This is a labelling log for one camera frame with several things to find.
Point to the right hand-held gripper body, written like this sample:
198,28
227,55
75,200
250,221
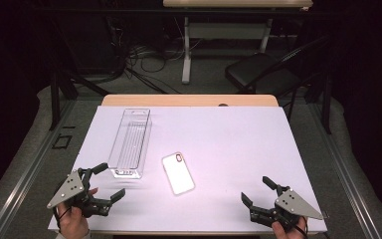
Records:
295,205

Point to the white legged desk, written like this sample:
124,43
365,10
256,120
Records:
235,3

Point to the person's left hand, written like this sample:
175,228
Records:
73,224

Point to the clear plastic box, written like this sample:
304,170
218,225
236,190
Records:
131,146

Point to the wooden table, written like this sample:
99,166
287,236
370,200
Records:
179,100

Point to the black metal stand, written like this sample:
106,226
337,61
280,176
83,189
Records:
55,103

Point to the black folding chair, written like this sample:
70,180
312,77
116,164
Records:
255,69

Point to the white board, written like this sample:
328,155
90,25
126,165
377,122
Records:
229,149

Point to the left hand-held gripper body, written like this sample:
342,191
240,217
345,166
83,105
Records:
68,189

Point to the person's right hand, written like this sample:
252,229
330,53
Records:
283,234

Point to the aluminium floor rail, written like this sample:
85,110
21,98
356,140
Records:
26,176
346,176

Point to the phone case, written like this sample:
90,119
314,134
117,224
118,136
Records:
178,174

